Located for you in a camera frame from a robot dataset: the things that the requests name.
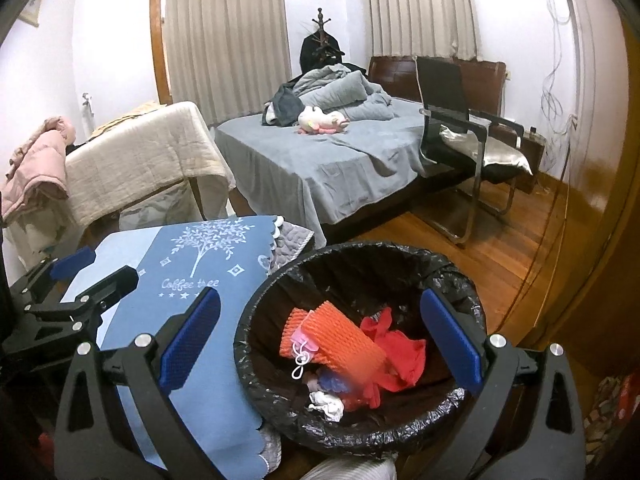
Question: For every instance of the dark grey clothing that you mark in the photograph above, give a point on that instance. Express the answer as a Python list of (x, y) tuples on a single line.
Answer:
[(287, 105)]

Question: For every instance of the orange foam net sleeve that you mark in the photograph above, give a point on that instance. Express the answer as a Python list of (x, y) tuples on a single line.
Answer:
[(292, 330), (345, 342)]

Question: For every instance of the grey quilted table pad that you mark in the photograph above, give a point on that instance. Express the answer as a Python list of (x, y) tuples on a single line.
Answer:
[(292, 240)]

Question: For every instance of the red plastic bag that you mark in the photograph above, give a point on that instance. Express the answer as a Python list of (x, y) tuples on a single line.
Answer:
[(400, 360)]

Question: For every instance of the beige window curtain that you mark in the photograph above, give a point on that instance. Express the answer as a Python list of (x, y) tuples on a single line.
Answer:
[(420, 10), (225, 45)]

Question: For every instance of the pale ribbed object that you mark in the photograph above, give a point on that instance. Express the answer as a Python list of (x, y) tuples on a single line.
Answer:
[(350, 472)]

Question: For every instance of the pale bundled bedding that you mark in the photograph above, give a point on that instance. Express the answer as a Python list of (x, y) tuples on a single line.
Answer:
[(160, 210)]

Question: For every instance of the grey rumpled duvet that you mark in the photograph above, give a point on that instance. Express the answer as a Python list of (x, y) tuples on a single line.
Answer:
[(350, 95)]

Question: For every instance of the framed wall picture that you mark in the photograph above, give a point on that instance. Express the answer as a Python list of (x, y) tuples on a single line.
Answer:
[(35, 7)]

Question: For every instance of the black bag lined trash bin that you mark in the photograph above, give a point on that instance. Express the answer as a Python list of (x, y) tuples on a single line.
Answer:
[(350, 270)]

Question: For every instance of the white hanging cloth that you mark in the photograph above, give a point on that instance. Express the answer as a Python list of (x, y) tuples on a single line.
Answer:
[(30, 240)]

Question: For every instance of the pink plush toy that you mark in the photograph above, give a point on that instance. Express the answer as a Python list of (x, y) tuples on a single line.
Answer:
[(317, 120)]

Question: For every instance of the white cloth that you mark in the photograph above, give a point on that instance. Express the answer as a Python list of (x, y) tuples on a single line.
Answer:
[(327, 405), (30, 240)]

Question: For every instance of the beige quilted blanket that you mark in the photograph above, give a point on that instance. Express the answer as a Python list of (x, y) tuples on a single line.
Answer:
[(135, 160)]

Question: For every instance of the black cantilever chair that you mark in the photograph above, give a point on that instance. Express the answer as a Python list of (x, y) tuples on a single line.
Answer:
[(440, 85)]

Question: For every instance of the pink padded jacket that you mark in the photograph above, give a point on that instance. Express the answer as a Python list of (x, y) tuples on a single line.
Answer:
[(40, 170)]

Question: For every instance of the wooden nightstand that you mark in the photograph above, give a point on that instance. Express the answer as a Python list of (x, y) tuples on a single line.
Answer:
[(532, 165)]

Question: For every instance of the red knotted cloth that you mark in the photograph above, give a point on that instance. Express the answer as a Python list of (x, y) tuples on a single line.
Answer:
[(377, 322)]

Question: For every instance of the yellowish folded cloth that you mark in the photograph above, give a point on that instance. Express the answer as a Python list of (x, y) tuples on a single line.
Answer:
[(130, 117)]

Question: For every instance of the patterned bag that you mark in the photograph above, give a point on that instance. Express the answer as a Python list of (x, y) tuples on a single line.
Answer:
[(615, 410)]

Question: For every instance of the dark wooden headboard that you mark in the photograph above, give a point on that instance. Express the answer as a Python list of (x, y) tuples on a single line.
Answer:
[(390, 72)]

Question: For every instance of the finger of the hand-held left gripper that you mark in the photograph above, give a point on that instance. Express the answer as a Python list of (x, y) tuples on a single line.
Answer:
[(72, 262), (112, 285)]

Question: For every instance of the wooden window frame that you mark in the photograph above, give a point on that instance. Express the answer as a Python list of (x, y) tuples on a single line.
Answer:
[(159, 45)]

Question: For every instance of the wooden wardrobe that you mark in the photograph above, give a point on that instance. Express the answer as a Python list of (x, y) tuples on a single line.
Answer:
[(615, 135)]

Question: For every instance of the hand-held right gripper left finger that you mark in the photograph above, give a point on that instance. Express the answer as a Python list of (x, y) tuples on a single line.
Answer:
[(190, 345)]

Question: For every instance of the silver satin cushion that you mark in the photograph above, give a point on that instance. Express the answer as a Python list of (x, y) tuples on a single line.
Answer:
[(500, 157)]

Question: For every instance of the bed with grey sheet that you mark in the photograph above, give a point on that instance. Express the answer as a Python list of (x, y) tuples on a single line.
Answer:
[(325, 170)]

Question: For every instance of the black hanging clothing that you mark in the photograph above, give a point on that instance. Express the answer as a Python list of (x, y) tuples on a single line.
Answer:
[(315, 55)]

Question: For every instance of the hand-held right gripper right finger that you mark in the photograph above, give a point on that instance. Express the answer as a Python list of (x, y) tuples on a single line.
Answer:
[(452, 345)]

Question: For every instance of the dark wooden coat rack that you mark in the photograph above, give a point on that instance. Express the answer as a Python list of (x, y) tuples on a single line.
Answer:
[(321, 22)]

